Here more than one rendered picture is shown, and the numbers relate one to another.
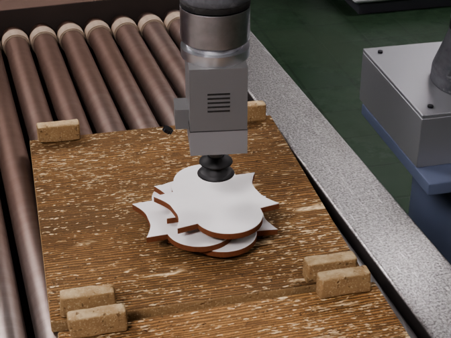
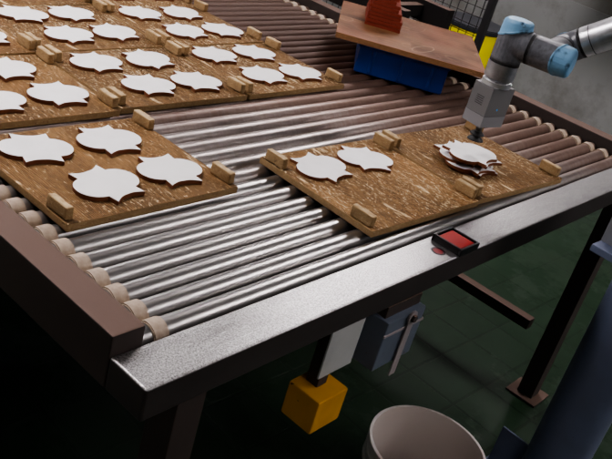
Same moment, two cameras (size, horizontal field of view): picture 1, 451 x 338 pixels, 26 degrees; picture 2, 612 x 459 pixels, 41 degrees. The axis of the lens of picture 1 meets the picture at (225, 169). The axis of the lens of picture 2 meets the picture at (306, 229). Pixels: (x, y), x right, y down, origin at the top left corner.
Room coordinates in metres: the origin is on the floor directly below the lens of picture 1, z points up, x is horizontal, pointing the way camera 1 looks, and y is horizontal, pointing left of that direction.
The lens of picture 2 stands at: (-0.57, -1.38, 1.67)
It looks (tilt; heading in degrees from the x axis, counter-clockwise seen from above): 27 degrees down; 52
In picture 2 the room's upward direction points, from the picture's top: 16 degrees clockwise
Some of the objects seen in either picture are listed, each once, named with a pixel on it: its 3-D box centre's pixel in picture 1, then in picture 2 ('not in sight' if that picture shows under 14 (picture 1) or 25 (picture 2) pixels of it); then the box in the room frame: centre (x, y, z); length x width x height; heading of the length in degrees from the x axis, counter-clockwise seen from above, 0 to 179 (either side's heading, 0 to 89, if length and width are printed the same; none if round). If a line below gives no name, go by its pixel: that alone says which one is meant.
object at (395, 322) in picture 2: not in sight; (382, 329); (0.49, -0.37, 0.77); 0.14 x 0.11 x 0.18; 17
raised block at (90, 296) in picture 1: (87, 300); (391, 137); (0.82, 0.15, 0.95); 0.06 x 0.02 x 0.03; 103
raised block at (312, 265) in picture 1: (329, 267); (471, 186); (0.88, -0.12, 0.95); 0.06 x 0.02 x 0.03; 103
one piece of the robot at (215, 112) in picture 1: (205, 90); (486, 99); (0.98, 0.02, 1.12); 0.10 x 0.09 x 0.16; 95
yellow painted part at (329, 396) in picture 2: not in sight; (324, 368); (0.32, -0.43, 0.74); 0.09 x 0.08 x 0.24; 17
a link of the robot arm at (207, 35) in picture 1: (215, 23); (501, 71); (0.98, 0.01, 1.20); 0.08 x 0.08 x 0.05
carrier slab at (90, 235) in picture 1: (179, 206); (470, 160); (1.04, 0.06, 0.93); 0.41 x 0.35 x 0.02; 13
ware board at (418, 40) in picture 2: not in sight; (409, 36); (1.35, 0.79, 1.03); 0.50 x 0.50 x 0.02; 54
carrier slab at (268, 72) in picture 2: not in sight; (259, 64); (0.70, 0.66, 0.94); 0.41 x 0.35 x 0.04; 17
